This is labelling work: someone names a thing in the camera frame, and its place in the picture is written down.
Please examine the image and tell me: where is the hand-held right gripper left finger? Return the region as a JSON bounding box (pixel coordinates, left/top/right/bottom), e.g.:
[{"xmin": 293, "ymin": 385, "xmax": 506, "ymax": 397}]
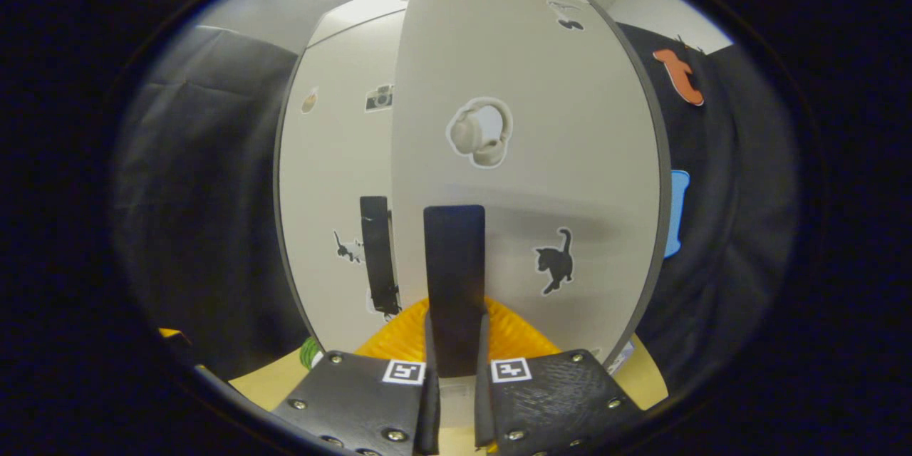
[{"xmin": 272, "ymin": 298, "xmax": 441, "ymax": 456}]

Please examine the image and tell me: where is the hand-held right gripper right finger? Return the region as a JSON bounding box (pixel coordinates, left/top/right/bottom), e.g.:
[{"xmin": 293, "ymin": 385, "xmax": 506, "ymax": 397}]
[{"xmin": 474, "ymin": 298, "xmax": 646, "ymax": 456}]

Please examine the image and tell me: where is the black door handle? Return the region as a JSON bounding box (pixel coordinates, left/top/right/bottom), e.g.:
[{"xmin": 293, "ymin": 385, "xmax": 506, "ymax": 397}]
[
  {"xmin": 359, "ymin": 195, "xmax": 401, "ymax": 316},
  {"xmin": 423, "ymin": 204, "xmax": 487, "ymax": 378}
]

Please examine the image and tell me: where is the grey double-door shoe cabinet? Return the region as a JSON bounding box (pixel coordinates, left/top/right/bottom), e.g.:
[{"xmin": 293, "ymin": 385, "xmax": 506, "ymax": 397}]
[{"xmin": 274, "ymin": 0, "xmax": 592, "ymax": 358}]

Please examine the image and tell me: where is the cabinet door with camera sticker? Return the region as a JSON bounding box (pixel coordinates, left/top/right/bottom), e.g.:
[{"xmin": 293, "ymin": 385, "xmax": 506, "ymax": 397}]
[{"xmin": 276, "ymin": 11, "xmax": 408, "ymax": 357}]

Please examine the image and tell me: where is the cabinet door with headphone sticker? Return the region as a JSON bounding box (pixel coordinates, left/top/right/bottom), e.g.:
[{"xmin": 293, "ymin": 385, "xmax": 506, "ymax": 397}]
[{"xmin": 390, "ymin": 0, "xmax": 672, "ymax": 428}]

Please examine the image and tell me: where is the grey cabinet drawer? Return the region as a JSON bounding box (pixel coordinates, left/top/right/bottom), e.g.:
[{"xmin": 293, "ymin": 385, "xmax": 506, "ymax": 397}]
[{"xmin": 306, "ymin": 0, "xmax": 415, "ymax": 48}]

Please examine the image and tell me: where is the green and white round object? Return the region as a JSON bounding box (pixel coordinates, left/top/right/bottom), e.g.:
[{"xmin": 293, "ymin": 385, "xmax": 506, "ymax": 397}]
[{"xmin": 299, "ymin": 336, "xmax": 326, "ymax": 371}]

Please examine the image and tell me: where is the black backdrop cloth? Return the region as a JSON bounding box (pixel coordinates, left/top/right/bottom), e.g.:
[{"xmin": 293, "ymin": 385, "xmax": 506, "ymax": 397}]
[{"xmin": 114, "ymin": 23, "xmax": 799, "ymax": 400}]

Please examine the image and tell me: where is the light grey book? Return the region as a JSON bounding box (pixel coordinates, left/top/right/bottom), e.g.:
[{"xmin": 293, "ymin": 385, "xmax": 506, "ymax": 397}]
[{"xmin": 606, "ymin": 341, "xmax": 635, "ymax": 376}]

